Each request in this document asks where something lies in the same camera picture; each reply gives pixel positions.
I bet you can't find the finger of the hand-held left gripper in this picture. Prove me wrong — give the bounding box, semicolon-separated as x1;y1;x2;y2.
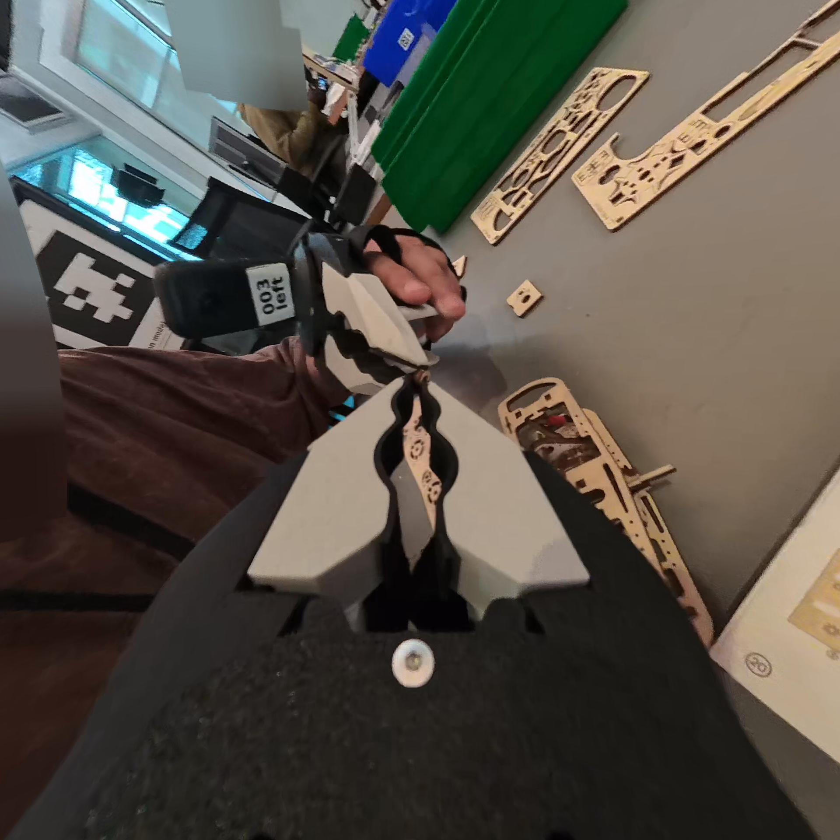
322;264;439;368
322;327;421;396

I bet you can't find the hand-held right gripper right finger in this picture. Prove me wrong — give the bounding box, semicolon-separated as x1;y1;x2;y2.
420;382;591;623

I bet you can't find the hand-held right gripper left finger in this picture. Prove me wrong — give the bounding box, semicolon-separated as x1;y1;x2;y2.
248;377;411;632

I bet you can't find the long wooden frame assembly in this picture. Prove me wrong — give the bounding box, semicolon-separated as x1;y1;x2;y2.
497;376;715;650

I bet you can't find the narrow wooden strip piece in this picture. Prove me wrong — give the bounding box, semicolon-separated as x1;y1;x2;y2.
400;369;448;534

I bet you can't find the person's left forearm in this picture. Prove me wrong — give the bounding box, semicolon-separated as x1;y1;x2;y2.
58;336;361;546

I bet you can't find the person's left hand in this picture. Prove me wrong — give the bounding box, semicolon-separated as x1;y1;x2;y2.
364;231;469;343

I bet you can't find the black office chair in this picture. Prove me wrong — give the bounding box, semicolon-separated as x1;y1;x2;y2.
172;176;311;265

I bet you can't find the black and white marker board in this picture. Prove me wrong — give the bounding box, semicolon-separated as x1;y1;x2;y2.
18;196;199;350

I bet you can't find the small square wooden piece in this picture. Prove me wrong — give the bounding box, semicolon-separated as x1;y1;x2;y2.
506;280;544;319

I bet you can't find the green plastic box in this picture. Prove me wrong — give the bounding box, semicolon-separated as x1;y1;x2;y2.
369;0;630;235

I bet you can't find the person's brown sweater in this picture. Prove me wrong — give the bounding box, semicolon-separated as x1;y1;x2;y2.
0;486;263;824

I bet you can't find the blue plastic box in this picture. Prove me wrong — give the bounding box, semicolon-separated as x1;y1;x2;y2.
363;0;458;88

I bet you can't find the white instruction booklet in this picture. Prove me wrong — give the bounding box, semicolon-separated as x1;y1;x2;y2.
710;467;840;767

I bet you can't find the angled wooden parts sheet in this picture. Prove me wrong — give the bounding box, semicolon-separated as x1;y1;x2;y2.
571;0;840;233

